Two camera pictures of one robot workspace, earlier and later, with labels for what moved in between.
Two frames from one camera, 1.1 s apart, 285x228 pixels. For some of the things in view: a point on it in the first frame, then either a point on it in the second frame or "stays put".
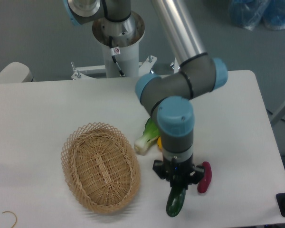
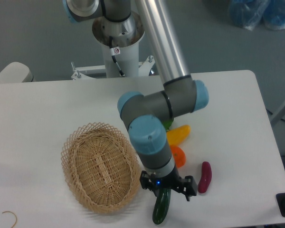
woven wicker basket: (101, 167) stays put
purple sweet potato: (204, 184) stays put
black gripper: (180, 174) -> (185, 184)
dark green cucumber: (175, 201) -> (161, 205)
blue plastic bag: (273, 14) stays put
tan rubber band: (15, 216) stays put
